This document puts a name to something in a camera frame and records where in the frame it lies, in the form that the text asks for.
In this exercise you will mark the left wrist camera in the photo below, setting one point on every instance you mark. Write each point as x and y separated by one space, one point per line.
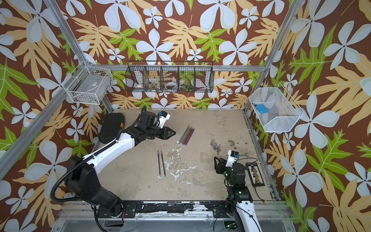
162 118

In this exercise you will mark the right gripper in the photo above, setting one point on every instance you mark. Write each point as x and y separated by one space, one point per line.
221 166

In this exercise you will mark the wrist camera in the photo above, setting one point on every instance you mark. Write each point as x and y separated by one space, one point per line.
162 118
233 156

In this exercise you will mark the white wire basket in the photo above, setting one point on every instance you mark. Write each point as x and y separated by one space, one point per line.
89 85

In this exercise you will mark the orange transparent pencil cap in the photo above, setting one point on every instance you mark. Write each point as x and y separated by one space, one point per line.
213 144

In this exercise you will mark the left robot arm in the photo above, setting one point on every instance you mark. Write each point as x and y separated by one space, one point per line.
81 181

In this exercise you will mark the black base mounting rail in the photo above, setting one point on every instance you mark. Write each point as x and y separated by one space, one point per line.
132 209

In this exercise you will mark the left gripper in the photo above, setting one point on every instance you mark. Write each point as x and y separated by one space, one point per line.
165 135

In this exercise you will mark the grey pencil pink cap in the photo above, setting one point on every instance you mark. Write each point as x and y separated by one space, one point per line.
163 164

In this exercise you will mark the white mesh corner basket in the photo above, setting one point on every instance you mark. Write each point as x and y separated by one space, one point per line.
284 111

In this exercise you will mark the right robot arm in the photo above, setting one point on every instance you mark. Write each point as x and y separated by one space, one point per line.
239 203

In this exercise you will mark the black plastic tool case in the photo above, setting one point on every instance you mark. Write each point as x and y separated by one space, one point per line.
112 125

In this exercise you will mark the blue object in basket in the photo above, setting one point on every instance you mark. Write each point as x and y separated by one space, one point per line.
262 109

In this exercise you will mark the teal green pencil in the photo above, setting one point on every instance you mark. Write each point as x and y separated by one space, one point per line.
184 137

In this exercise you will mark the black wire basket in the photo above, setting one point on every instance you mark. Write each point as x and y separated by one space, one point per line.
170 76

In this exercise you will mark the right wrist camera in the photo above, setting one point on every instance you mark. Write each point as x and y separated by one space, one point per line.
233 156

